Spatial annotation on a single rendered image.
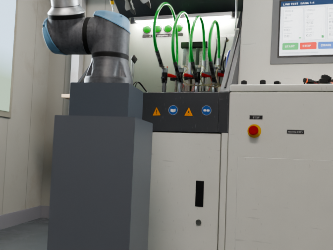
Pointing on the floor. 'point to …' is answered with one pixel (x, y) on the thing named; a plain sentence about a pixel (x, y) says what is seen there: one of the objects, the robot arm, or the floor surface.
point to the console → (278, 150)
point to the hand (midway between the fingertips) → (141, 8)
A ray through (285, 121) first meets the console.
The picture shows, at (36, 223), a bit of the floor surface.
